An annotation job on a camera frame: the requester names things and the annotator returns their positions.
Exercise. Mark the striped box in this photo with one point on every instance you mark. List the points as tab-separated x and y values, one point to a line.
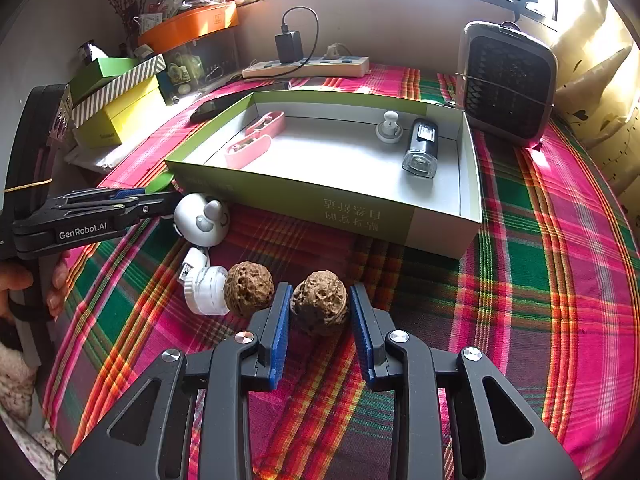
120	85

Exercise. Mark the brown walnut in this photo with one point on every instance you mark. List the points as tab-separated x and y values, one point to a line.
320	302
247	290

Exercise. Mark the clear plastic container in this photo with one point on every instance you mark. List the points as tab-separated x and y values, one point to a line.
210	60

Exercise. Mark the white power strip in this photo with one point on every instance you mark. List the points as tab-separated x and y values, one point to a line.
345	66

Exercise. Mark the orange tray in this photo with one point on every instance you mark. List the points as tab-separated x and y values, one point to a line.
200	22

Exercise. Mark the cream patterned curtain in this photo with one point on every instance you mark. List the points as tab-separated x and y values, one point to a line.
600	110

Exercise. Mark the grey fan heater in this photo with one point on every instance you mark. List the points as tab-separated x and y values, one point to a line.
505	80

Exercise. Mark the dark metal jar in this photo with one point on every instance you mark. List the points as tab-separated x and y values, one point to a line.
90	51

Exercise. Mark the black charger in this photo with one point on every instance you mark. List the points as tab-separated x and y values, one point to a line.
290	47

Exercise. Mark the paper tags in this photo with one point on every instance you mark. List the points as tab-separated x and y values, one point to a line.
155	15

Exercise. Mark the black and silver bike light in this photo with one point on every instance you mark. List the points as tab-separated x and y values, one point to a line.
422	152

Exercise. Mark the person's left hand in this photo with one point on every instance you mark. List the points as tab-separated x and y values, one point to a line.
15	280

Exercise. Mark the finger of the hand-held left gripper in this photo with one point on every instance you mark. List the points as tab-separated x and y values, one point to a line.
127	193
150	208

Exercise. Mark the green cardboard box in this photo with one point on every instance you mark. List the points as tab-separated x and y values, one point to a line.
310	205

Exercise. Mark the white ribbed cylinder gadget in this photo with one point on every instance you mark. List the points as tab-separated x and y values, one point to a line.
207	290

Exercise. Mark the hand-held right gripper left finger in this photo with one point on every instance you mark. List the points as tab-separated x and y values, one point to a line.
280	340

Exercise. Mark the black phone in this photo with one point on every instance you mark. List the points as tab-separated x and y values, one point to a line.
210	107

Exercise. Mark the round white and black gadget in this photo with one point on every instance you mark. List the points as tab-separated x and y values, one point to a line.
192	222

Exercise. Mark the small white plug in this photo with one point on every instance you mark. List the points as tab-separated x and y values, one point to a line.
333	52

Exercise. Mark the small white knob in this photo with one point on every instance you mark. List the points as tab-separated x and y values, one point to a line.
389	132

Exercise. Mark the flat green box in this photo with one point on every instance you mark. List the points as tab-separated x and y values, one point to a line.
105	70

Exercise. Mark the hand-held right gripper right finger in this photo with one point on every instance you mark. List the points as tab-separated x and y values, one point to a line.
362	340

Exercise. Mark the plaid cloth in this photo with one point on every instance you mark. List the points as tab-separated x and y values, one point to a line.
525	260

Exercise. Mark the green topped white stand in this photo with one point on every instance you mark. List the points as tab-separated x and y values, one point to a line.
160	182

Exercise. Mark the black window latch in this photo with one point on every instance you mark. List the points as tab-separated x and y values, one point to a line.
525	2

